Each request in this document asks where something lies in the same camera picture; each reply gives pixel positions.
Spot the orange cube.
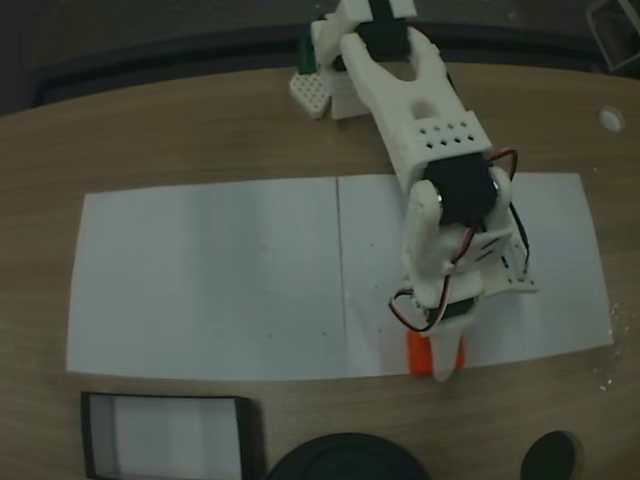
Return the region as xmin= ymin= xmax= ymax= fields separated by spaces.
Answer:
xmin=406 ymin=331 xmax=469 ymax=376

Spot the dark brown open box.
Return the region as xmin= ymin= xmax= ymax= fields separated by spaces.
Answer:
xmin=80 ymin=391 xmax=257 ymax=480

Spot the white paper sheet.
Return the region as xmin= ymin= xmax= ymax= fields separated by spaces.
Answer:
xmin=66 ymin=177 xmax=347 ymax=382
xmin=337 ymin=172 xmax=616 ymax=374

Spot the black stand with round base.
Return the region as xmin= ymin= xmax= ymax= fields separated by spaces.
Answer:
xmin=266 ymin=432 xmax=427 ymax=480

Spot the dark round table grommet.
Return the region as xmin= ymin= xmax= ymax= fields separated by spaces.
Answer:
xmin=520 ymin=430 xmax=584 ymax=480

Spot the white perforated table clamp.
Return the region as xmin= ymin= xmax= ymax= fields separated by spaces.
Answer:
xmin=289 ymin=72 xmax=334 ymax=122

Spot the small white round cap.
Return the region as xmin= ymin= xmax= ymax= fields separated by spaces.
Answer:
xmin=599 ymin=105 xmax=624 ymax=133

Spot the green table clamp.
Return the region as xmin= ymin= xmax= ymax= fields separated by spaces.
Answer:
xmin=298 ymin=24 xmax=319 ymax=75

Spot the white gripper camera mount plate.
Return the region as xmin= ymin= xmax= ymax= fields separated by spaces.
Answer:
xmin=467 ymin=227 xmax=540 ymax=296

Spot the thin black camera cable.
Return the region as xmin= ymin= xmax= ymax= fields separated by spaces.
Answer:
xmin=508 ymin=203 xmax=532 ymax=275

